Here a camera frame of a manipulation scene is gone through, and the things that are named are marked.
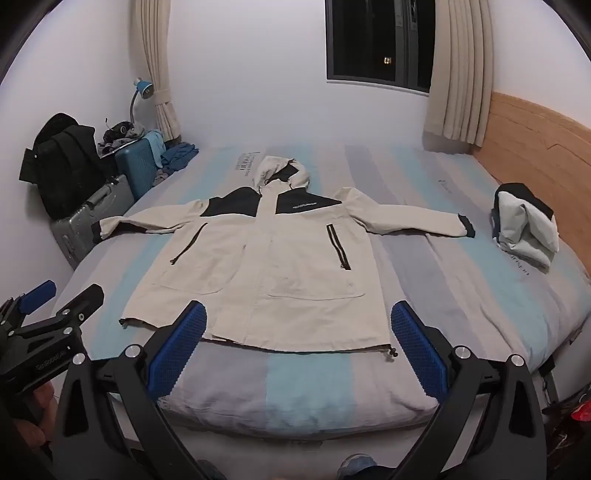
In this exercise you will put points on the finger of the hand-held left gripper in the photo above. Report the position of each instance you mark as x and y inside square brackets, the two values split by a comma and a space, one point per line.
[83, 302]
[39, 295]

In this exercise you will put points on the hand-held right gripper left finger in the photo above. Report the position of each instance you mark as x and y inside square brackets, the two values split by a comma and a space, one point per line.
[178, 350]

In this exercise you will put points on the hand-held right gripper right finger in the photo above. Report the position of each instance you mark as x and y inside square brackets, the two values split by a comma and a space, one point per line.
[418, 350]

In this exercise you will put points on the beige and black hooded jacket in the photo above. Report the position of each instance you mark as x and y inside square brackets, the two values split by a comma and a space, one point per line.
[277, 258]

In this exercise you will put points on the pile of grey clothes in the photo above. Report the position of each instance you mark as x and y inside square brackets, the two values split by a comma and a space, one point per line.
[120, 134]

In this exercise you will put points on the dark blue clothes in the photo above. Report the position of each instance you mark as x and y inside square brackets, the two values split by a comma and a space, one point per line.
[178, 157]

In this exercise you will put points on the person's left hand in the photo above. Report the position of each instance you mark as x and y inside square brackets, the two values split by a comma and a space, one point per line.
[42, 396]

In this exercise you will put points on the grey suitcase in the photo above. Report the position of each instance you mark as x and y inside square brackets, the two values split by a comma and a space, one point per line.
[87, 217]

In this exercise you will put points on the bed with striped sheet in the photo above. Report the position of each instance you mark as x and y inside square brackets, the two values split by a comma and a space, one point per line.
[314, 397]

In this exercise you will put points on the black backpack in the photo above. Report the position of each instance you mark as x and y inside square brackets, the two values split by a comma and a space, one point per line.
[62, 170]

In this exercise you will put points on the blue slipper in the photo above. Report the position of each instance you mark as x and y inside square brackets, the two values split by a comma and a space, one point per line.
[356, 465]

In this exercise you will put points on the teal suitcase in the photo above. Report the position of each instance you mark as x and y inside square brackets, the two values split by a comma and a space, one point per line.
[134, 170]

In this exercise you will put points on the folded white and black garment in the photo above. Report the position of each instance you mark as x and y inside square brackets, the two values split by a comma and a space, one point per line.
[524, 226]

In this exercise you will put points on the light blue cloth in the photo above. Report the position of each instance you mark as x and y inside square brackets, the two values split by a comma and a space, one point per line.
[156, 147]

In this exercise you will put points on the red bag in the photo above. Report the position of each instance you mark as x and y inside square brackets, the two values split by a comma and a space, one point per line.
[581, 411]

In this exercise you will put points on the blue desk lamp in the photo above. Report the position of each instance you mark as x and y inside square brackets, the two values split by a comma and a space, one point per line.
[144, 88]

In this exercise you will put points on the wooden headboard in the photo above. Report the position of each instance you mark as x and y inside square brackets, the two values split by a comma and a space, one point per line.
[521, 143]

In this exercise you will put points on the beige folded cloth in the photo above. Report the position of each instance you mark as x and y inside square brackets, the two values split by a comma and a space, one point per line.
[159, 69]

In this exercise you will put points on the loose cream curtain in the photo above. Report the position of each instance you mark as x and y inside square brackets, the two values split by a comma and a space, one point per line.
[457, 74]

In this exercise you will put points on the dark window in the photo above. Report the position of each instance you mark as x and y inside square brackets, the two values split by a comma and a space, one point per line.
[374, 41]

